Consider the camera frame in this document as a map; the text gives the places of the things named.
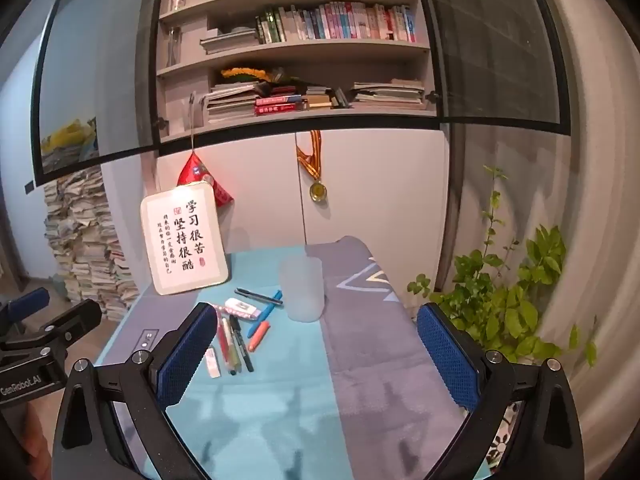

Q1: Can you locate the white calligraphy sign board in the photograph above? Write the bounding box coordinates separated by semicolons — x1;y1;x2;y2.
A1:
140;182;230;296

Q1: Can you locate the pair of red books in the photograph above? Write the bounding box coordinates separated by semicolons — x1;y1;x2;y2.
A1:
255;95;308;116

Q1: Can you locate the yellow green flower ornament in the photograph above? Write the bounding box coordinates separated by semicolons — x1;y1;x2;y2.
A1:
220;66;273;81

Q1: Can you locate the frosted plastic cup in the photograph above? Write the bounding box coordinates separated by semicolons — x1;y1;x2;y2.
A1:
279;256;325;323

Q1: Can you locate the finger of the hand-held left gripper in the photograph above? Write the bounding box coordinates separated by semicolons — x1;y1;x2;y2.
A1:
0;299;103;361
0;287;51;336

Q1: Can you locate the wide stack of booklets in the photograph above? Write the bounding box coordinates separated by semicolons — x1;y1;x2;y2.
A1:
350;79;427;107

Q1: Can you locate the grey utility knife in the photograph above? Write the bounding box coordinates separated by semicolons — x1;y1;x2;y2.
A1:
235;287;284;307

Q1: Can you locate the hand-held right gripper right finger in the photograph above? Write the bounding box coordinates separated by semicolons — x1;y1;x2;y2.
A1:
416;302;586;480

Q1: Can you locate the row of colourful books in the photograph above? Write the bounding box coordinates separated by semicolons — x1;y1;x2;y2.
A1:
255;2;417;44

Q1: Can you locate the red pyramid hanging ornament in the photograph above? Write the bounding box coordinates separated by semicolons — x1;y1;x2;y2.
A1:
177;92;235;208

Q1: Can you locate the left glass cabinet door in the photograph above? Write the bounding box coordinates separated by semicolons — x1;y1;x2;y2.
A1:
31;0;169;187

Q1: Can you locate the floral patterned cloth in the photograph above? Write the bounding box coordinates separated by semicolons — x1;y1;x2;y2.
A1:
486;404;524;472

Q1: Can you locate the stack of grey booklets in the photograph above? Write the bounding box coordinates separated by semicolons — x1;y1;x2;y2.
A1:
206;82;261;122

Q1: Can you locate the blue pen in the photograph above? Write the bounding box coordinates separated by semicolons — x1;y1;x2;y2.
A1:
258;289;284;323

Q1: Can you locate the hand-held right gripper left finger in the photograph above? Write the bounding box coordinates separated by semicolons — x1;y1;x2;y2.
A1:
52;301;219;480

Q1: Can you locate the white curtain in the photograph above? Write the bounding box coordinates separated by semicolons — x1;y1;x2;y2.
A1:
445;0;640;466

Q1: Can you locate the glass cabinet door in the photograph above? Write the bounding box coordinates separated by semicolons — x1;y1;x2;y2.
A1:
31;0;169;187
415;0;574;137

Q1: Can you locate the small stack of books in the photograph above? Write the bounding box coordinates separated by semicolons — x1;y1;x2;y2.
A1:
305;85;351;110

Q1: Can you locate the gold medal with striped ribbon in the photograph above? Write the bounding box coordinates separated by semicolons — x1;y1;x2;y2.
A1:
296;130;329;205

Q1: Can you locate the tall stack of papers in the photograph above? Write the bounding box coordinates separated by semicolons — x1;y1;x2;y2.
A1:
42;165;139;323

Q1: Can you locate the white purple correction tape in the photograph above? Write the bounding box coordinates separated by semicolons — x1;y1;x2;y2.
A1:
225;298;262;319

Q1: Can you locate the right glass cabinet door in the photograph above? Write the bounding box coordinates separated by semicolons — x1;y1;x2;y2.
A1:
415;0;574;137

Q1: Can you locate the green leafy plant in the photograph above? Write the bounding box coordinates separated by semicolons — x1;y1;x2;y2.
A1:
407;165;598;368

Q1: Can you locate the grey bookshelf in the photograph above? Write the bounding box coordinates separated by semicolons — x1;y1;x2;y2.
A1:
155;0;443;157

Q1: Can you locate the orange marker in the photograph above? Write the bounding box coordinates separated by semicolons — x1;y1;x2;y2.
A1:
248;321;271;353

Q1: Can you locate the black marker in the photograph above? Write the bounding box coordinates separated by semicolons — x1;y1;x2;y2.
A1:
229;314;255;373

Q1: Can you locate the light green pen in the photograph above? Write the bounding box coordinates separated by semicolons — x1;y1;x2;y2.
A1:
223;316;237;376

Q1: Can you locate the person's left forearm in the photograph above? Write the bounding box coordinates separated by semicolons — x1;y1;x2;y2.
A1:
22;402;54;471

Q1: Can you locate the white cabinet door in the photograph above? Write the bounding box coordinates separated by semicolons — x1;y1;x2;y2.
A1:
295;130;449;293
155;132;307;263

